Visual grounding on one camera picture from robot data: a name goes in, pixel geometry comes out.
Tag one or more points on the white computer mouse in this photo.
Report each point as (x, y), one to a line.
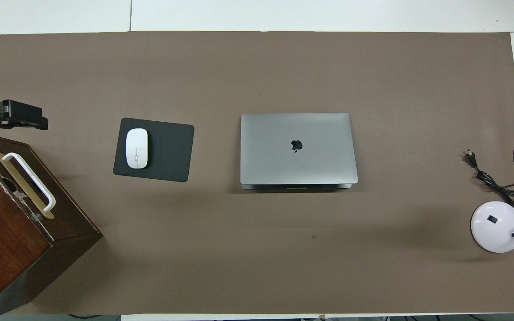
(136, 148)

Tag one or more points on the black mouse pad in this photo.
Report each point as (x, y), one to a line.
(167, 151)

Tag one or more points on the grey aluminium laptop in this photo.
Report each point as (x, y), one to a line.
(297, 165)

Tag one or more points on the dark wooden box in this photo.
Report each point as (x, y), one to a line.
(11, 249)

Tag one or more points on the brown table mat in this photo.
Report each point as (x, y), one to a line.
(283, 249)

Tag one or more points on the white round lamp base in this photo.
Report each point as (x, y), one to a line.
(493, 227)

